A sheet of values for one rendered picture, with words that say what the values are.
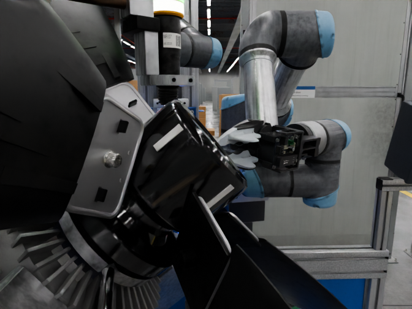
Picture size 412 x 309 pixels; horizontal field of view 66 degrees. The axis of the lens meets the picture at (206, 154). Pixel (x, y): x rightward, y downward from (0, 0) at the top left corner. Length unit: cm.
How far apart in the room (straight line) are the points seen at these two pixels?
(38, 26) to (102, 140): 9
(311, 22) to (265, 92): 22
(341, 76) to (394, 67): 37
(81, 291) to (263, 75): 62
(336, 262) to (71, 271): 76
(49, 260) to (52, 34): 17
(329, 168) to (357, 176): 186
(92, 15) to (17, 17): 27
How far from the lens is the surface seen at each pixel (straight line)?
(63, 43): 23
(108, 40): 44
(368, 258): 100
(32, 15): 22
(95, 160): 25
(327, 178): 73
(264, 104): 75
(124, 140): 27
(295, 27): 86
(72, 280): 30
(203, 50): 75
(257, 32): 84
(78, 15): 46
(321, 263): 94
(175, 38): 41
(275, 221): 248
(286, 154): 57
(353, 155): 253
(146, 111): 37
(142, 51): 40
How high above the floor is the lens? 127
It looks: 11 degrees down
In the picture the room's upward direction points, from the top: straight up
